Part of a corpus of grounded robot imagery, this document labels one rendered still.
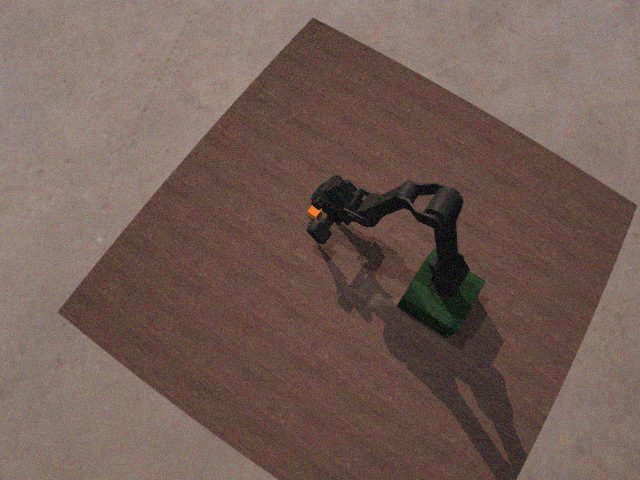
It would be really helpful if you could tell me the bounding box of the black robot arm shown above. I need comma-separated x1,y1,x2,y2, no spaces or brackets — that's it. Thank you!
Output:
311,175,470,300

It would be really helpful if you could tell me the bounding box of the orange block with dark square mark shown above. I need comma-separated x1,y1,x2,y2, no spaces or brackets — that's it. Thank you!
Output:
307,206,322,219

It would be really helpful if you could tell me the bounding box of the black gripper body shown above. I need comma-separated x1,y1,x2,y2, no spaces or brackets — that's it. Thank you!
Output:
306,180,358,244

